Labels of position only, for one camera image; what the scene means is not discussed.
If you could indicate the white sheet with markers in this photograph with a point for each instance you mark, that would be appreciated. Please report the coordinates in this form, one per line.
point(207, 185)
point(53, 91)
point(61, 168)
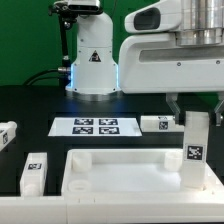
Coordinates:
point(94, 127)

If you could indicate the black camera on stand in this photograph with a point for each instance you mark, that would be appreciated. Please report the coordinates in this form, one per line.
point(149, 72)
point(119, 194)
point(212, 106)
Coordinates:
point(85, 6)

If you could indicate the white desk top tray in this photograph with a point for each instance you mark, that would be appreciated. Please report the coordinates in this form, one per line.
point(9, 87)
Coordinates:
point(131, 171)

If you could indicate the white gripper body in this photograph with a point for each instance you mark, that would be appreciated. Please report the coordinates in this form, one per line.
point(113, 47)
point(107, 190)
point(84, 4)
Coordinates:
point(174, 46)

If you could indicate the white L-shaped corner fence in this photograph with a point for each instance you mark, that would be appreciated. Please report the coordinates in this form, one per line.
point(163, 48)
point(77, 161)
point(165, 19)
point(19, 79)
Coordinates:
point(150, 208)

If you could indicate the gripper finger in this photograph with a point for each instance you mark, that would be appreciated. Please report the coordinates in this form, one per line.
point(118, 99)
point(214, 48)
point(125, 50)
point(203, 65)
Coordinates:
point(171, 99)
point(219, 108)

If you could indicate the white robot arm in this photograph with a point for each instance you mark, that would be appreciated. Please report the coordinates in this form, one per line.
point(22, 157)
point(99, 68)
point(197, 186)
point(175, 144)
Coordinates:
point(94, 71)

